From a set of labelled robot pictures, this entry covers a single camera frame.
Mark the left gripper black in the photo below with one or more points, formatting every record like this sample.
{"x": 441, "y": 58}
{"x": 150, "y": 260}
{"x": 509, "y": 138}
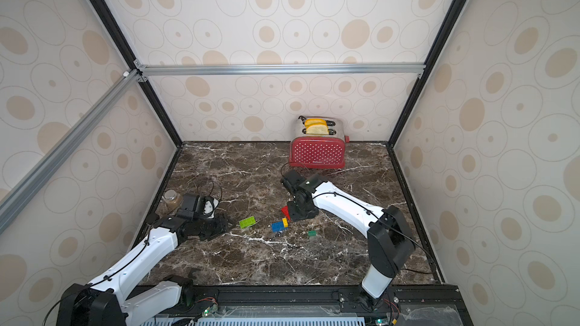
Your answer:
{"x": 221, "y": 227}

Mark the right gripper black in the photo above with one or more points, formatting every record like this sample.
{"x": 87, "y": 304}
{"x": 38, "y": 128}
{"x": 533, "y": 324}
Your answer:
{"x": 300, "y": 209}

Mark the red lego brick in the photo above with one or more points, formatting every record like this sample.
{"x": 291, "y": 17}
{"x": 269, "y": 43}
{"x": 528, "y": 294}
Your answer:
{"x": 286, "y": 213}

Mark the blue lego brick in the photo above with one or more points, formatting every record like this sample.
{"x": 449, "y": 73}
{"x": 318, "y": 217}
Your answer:
{"x": 278, "y": 226}

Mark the lime green lego brick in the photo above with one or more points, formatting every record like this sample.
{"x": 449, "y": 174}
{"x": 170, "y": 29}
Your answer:
{"x": 247, "y": 222}

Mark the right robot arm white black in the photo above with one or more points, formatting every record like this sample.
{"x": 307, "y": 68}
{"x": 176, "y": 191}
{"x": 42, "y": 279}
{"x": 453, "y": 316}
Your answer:
{"x": 388, "y": 235}

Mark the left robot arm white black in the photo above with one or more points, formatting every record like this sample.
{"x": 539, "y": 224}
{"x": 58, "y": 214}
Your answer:
{"x": 136, "y": 258}

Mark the small jar with lid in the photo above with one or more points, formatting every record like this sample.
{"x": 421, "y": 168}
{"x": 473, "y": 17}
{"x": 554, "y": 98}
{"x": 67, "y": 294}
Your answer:
{"x": 172, "y": 199}

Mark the red polka dot toaster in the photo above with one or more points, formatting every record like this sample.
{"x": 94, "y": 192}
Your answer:
{"x": 319, "y": 152}

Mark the yellow toast slice front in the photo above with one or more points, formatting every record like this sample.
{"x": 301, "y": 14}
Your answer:
{"x": 318, "y": 129}

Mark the yellow toast slice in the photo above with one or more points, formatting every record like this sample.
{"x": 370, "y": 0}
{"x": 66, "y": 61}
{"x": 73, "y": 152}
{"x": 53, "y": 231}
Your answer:
{"x": 311, "y": 122}
{"x": 318, "y": 129}

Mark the yellow toast slice back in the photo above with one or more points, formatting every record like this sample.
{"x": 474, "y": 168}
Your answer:
{"x": 311, "y": 122}

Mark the left diagonal aluminium bar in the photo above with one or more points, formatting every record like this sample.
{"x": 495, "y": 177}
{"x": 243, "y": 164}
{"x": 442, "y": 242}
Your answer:
{"x": 20, "y": 196}

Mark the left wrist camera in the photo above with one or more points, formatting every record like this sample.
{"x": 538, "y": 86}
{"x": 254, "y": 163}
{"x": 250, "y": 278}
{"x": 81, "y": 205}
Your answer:
{"x": 196, "y": 207}

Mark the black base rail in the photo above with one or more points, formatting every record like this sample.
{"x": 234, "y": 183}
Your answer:
{"x": 346, "y": 297}

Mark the horizontal aluminium frame bar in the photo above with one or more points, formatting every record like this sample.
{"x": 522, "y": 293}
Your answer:
{"x": 286, "y": 69}

